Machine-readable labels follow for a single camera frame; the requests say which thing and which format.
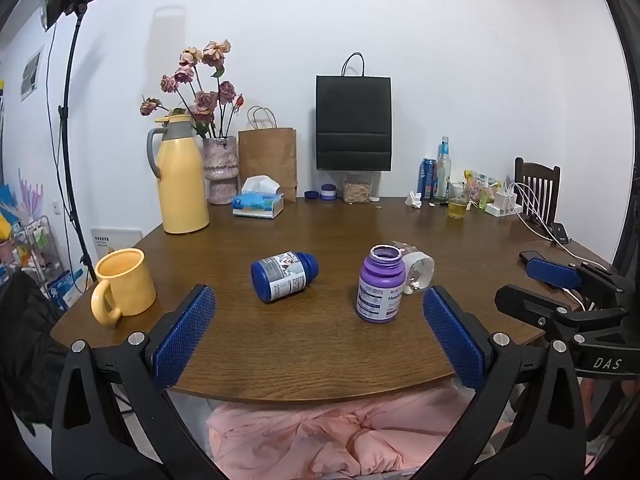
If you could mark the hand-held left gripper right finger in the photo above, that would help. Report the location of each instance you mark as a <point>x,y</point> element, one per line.
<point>452,340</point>

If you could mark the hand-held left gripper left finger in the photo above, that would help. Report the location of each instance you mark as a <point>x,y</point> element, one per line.
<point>185,330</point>

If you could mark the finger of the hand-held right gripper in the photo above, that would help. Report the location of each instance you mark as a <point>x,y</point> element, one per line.
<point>530,305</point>
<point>550,271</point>

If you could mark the clear bottle cap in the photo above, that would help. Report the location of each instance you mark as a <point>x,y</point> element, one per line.
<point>417,272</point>

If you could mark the yellow mug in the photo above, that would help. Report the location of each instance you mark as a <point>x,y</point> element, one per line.
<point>125,282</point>

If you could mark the white power strip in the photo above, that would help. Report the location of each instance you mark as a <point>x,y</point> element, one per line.
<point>500,206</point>

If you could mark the dark wooden chair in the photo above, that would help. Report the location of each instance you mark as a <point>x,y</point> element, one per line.
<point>539,185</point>

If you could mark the purple pill bottle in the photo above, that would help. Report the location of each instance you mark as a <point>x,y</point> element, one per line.
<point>380,285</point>

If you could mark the crumpled clear wrapper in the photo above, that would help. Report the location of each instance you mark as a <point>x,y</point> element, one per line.
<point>402,247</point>

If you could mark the blue pill bottle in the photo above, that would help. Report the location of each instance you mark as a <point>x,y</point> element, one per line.
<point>282,276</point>

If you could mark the colourful snack packets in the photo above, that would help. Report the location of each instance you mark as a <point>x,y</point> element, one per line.
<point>480,182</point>

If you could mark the white flat box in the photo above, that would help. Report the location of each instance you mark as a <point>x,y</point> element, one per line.
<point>115,241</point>

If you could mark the glass of yellow drink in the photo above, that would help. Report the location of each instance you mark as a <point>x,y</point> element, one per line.
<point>457,205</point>

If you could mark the blue paper pack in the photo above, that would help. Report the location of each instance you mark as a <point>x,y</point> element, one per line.
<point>65,289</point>

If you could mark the pink cloth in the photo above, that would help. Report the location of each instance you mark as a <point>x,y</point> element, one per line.
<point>350,435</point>

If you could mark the crumpled white tissue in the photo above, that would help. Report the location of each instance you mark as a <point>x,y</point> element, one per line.
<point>414,200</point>

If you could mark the yellow thermos jug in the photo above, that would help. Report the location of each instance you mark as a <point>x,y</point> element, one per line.
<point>182,185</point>

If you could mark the clear glass bottle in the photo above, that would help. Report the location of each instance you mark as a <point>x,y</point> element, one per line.
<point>443,172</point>

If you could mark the blue tissue box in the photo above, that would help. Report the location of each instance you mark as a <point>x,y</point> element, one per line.
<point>257,204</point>

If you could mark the blue drink can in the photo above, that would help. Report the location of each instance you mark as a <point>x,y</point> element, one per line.
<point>426,178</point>

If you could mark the pink speckled vase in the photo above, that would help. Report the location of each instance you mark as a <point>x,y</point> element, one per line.
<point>220,170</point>

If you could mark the clear snack container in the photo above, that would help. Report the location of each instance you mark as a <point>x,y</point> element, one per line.
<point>358,189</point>

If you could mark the blue jar lid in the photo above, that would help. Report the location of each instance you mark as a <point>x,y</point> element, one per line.
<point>311,194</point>

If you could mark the brown paper bag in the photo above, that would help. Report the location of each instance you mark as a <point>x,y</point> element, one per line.
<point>267,160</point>

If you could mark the small white purple jar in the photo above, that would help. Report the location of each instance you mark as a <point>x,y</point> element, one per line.
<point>328,193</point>

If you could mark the black light stand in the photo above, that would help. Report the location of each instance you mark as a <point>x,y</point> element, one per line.
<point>67,150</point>

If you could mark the dried pink roses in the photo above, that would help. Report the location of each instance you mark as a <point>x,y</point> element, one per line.
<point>202,102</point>

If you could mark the black paper bag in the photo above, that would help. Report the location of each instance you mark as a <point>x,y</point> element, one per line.
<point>352,125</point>

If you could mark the white wall vent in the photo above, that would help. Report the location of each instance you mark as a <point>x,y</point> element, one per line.
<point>31,74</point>

